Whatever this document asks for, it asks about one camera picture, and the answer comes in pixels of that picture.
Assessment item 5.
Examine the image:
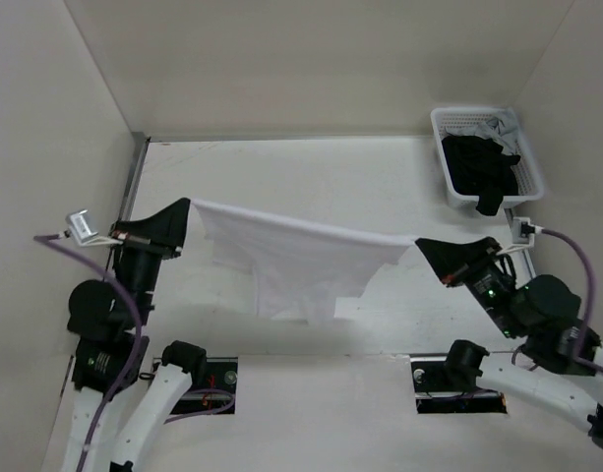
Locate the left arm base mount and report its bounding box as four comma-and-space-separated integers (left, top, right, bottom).
139, 356, 238, 423

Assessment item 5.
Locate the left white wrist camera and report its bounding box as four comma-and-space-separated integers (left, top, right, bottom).
65, 208, 111, 247

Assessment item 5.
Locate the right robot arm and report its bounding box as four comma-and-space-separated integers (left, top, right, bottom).
415, 237, 603, 450

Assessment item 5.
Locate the grey tank top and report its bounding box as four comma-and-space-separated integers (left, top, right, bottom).
474, 110, 519, 155

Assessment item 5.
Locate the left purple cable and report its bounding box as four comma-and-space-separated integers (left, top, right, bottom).
32, 233, 233, 472

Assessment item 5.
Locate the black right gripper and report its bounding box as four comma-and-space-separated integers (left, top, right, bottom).
415, 233, 522, 335

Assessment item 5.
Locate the white plastic laundry basket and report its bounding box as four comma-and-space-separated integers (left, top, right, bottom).
430, 106, 545, 209

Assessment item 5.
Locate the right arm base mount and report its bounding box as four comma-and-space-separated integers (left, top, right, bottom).
410, 356, 508, 414

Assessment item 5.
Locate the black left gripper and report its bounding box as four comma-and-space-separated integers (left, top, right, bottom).
110, 196, 194, 324

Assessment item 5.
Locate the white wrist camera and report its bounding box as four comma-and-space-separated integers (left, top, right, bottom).
498, 216, 536, 256
65, 208, 111, 247

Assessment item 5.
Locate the white tank top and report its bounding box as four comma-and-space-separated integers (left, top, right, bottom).
191, 199, 415, 324

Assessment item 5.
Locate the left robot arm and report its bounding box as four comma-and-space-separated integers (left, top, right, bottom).
61, 198, 207, 471

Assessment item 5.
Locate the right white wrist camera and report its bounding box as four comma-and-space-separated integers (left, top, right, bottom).
498, 216, 536, 256

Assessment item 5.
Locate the black tank top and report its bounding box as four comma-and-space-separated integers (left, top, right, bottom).
442, 135, 521, 216

